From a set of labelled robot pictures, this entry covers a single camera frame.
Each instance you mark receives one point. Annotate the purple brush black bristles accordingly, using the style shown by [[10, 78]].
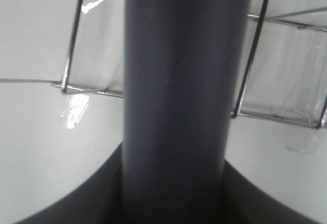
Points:
[[181, 63]]

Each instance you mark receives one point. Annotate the chrome wire dish rack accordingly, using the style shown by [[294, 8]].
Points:
[[288, 76]]

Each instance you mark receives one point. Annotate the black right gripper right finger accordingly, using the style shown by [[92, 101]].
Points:
[[243, 202]]

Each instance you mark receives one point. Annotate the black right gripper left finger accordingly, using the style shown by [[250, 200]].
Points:
[[91, 202]]

